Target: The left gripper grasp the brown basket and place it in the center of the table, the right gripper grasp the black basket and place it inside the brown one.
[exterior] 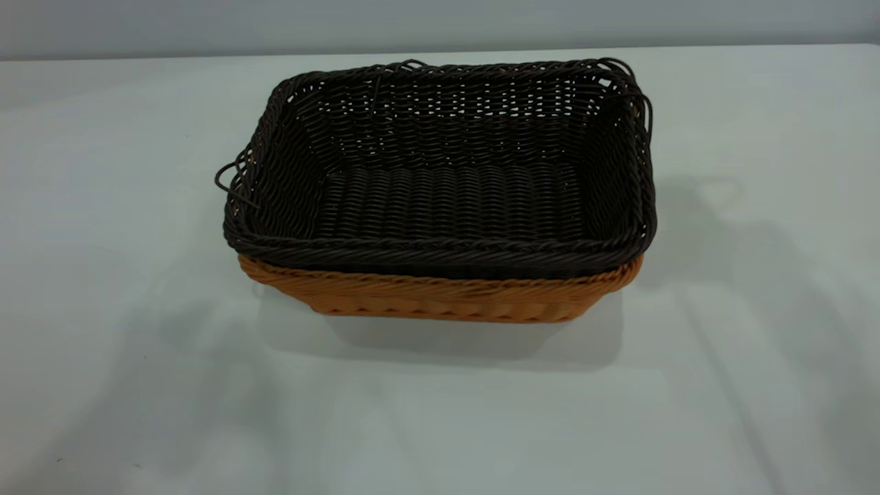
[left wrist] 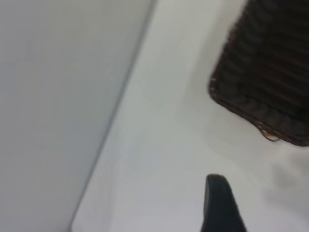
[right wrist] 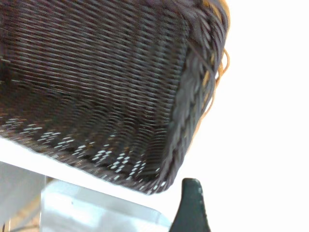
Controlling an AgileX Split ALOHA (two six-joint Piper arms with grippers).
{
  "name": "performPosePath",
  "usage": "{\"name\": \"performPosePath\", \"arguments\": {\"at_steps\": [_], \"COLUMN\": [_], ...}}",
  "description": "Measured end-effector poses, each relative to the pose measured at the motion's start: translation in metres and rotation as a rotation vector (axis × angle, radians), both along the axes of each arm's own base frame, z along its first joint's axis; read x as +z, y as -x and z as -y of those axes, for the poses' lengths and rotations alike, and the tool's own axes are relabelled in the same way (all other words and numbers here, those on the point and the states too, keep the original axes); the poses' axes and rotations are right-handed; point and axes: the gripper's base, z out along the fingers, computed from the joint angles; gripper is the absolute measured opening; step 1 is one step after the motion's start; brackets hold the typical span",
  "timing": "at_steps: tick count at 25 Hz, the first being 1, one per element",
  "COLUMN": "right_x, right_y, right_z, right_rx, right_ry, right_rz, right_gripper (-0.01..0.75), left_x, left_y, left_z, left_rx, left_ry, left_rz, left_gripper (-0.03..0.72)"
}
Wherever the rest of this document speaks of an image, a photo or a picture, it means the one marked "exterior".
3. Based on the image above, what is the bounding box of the dark brown woven wicker basket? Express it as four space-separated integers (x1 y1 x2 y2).
214 58 658 279

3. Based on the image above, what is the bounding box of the orange-brown woven wicker basket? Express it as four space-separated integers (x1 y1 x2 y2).
237 251 646 324

